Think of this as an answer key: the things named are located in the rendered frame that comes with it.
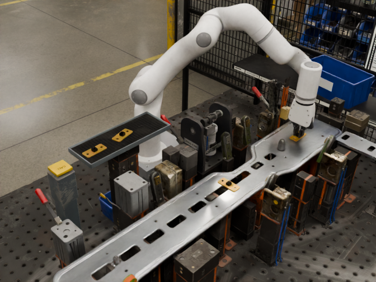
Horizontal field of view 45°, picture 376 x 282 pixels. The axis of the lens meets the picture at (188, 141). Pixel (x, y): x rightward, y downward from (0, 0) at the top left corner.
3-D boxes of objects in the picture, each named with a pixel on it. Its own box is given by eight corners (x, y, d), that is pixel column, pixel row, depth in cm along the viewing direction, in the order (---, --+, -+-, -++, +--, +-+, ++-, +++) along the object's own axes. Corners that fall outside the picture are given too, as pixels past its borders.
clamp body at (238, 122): (235, 198, 211) (243, 130, 190) (217, 187, 217) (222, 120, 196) (248, 189, 216) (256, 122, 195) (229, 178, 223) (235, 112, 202)
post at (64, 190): (73, 271, 174) (57, 181, 149) (61, 260, 178) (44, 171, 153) (89, 261, 178) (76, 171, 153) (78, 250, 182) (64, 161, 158)
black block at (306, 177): (301, 241, 189) (313, 187, 173) (279, 228, 196) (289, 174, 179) (311, 231, 194) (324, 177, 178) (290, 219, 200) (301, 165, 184)
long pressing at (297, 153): (90, 327, 123) (90, 323, 122) (46, 278, 135) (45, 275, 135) (345, 132, 205) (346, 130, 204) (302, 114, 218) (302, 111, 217)
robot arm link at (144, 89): (150, 97, 211) (140, 114, 198) (131, 79, 207) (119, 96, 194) (229, 28, 184) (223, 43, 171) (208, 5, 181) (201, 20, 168)
